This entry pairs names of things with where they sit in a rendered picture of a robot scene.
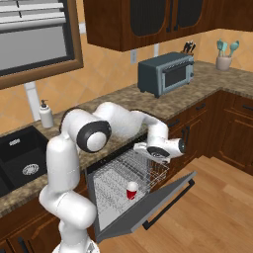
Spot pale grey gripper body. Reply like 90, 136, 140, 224
132, 141, 151, 156

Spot red and white cup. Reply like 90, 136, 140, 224
126, 181, 139, 201

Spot grey dishwasher door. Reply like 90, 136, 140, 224
86, 166, 198, 245

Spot dark wood cupboard door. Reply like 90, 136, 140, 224
168, 113, 216, 174
216, 110, 253, 174

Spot glass cupboard door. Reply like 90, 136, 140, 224
126, 0, 174, 44
173, 0, 212, 35

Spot dark wood drawer front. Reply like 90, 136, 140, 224
230, 94, 253, 117
165, 113, 188, 134
187, 97, 215, 121

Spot grey toaster oven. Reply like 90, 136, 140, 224
137, 51, 196, 99

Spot white soap dispenser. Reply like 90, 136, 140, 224
39, 99, 55, 129

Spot wooden knife block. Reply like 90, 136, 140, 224
180, 40, 198, 57

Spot beige utensil pot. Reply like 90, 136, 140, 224
215, 54, 233, 72

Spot black kitchen sink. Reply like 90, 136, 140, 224
0, 125, 50, 199

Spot teal spoon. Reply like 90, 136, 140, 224
228, 40, 240, 58

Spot dark wood sink cupboard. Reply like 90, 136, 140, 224
0, 179, 97, 253

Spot brown framed window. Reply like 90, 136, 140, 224
0, 0, 85, 91

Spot wire dishwasher rack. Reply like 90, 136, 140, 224
93, 147, 171, 213

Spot black dishwasher door handle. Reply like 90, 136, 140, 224
141, 179, 197, 231

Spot dark wood wall cupboard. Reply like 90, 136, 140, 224
82, 0, 253, 52

